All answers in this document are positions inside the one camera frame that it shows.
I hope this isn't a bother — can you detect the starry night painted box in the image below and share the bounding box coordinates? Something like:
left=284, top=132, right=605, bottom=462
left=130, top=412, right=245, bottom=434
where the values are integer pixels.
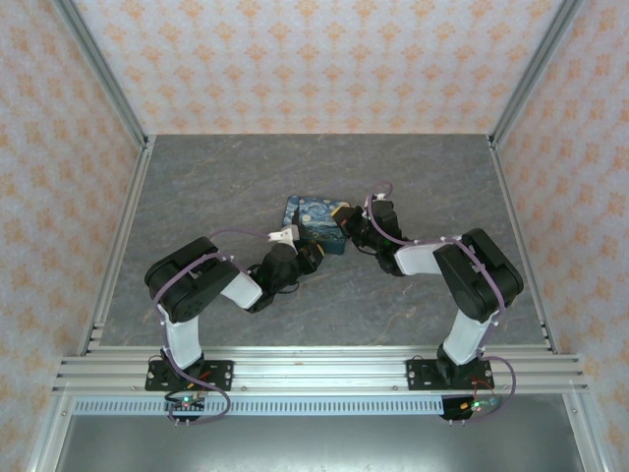
left=281, top=194, right=353, bottom=258

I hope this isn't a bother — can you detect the grey metal panel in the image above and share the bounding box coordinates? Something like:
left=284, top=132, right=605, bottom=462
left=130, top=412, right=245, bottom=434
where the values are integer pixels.
left=52, top=414, right=587, bottom=472

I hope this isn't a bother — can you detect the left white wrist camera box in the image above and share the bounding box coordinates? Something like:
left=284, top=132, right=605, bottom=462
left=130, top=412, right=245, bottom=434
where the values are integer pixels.
left=266, top=222, right=301, bottom=246

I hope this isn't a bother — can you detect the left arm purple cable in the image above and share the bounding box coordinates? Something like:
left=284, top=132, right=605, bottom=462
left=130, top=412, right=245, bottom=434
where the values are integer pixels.
left=152, top=227, right=274, bottom=427

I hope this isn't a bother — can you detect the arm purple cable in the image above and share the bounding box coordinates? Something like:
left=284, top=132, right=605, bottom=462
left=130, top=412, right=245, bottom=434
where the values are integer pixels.
left=365, top=182, right=518, bottom=425
left=152, top=227, right=274, bottom=427

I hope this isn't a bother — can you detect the aluminium mounting rail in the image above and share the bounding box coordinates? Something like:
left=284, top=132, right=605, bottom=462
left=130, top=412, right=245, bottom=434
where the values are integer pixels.
left=51, top=345, right=589, bottom=395

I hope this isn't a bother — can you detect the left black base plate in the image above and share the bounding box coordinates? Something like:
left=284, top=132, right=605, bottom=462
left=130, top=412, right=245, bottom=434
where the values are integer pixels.
left=143, top=359, right=235, bottom=392

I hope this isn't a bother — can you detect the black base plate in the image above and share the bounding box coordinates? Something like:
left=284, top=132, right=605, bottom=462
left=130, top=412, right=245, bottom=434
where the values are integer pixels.
left=406, top=358, right=495, bottom=392
left=143, top=359, right=235, bottom=392

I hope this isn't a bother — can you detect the aluminium table edge rail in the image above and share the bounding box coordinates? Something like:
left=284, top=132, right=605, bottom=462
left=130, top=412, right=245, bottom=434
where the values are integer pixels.
left=76, top=136, right=156, bottom=356
left=487, top=136, right=562, bottom=356

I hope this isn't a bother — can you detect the grey slotted cable duct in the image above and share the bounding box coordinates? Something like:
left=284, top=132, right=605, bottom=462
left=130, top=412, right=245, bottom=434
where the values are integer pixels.
left=72, top=397, right=446, bottom=416

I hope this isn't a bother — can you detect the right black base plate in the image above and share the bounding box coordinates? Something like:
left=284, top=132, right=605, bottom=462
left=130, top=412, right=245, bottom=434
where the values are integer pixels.
left=406, top=358, right=495, bottom=392

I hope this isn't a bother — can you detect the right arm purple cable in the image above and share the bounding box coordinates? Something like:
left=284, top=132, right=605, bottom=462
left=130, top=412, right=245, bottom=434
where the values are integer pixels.
left=365, top=182, right=518, bottom=425

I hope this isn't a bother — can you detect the aluminium frame post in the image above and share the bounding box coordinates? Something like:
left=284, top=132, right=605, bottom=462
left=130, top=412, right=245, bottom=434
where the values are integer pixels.
left=487, top=0, right=589, bottom=149
left=50, top=0, right=151, bottom=149

